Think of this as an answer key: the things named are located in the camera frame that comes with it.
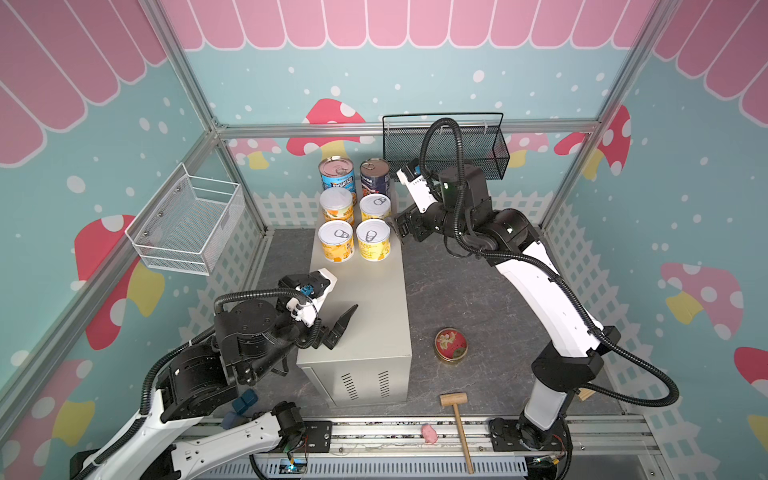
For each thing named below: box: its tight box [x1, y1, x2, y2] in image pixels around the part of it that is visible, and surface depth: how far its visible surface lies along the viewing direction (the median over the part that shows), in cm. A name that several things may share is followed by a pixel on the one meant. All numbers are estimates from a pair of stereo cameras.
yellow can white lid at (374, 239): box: [356, 218, 392, 262], surface depth 66 cm
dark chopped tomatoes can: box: [360, 158, 391, 196], surface depth 73 cm
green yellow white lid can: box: [319, 187, 354, 222], surface depth 69 cm
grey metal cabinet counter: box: [296, 240, 413, 408], surface depth 59 cm
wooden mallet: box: [439, 392, 474, 475], surface depth 80 cm
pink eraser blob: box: [421, 423, 439, 445], surface depth 76 cm
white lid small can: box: [359, 193, 392, 219], surface depth 71 cm
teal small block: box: [232, 389, 259, 415], surface depth 80 cm
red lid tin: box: [434, 327, 469, 363], surface depth 88 cm
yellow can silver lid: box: [318, 220, 355, 263], surface depth 66 cm
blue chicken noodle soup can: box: [318, 155, 358, 206], surface depth 72 cm
